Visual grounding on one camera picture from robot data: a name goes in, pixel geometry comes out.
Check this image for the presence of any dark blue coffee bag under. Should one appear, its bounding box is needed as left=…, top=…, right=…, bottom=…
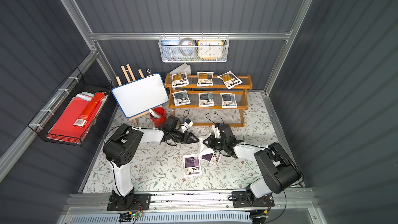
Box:
left=172, top=90, right=191, bottom=107

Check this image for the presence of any dark blue coffee bag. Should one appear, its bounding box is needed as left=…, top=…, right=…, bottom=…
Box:
left=198, top=92, right=215, bottom=108

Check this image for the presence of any yellow coffee bag top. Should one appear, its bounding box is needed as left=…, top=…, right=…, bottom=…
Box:
left=172, top=72, right=189, bottom=88

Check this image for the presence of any yellow coffee bag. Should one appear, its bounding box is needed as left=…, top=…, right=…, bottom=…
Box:
left=197, top=72, right=214, bottom=87
left=172, top=72, right=189, bottom=88
left=217, top=71, right=243, bottom=89

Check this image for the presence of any yellow coffee bag front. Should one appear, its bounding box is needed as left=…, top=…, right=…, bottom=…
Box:
left=217, top=71, right=243, bottom=89

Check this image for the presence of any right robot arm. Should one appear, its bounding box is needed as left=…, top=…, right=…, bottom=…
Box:
left=200, top=124, right=302, bottom=205

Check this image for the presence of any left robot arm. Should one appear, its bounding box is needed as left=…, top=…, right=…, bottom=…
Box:
left=103, top=116, right=199, bottom=210

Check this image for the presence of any purple coffee bag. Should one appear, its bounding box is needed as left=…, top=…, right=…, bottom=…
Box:
left=182, top=154, right=202, bottom=178
left=198, top=137, right=221, bottom=166

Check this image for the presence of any wooden two-tier shelf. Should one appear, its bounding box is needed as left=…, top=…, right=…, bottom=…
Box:
left=164, top=72, right=253, bottom=127

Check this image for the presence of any red cup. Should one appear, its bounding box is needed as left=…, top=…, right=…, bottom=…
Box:
left=149, top=107, right=167, bottom=127

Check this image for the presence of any wooden easel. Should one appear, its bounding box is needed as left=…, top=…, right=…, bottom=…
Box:
left=116, top=64, right=149, bottom=126

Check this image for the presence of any red long box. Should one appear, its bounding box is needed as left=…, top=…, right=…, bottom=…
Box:
left=74, top=92, right=105, bottom=127

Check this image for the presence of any round grey tape roll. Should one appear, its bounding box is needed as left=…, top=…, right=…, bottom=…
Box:
left=178, top=37, right=195, bottom=57

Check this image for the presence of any blue box in basket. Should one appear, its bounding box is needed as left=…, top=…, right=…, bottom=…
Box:
left=161, top=40, right=180, bottom=46

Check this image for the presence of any yellow square clock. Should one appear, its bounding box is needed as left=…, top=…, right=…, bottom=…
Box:
left=197, top=40, right=223, bottom=60

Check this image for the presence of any red folder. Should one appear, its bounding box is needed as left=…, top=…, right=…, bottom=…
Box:
left=46, top=92, right=107, bottom=144

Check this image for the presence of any whiteboard with blue frame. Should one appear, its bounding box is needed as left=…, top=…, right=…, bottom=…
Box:
left=111, top=73, right=169, bottom=118

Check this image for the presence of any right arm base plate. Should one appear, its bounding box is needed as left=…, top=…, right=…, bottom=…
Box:
left=228, top=191, right=275, bottom=208

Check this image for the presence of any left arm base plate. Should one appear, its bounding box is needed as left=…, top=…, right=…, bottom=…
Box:
left=107, top=191, right=151, bottom=212

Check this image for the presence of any white wire wall basket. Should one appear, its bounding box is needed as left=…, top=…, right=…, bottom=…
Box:
left=158, top=35, right=230, bottom=63

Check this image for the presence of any black wire side basket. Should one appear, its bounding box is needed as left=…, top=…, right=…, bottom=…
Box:
left=28, top=69, right=113, bottom=146

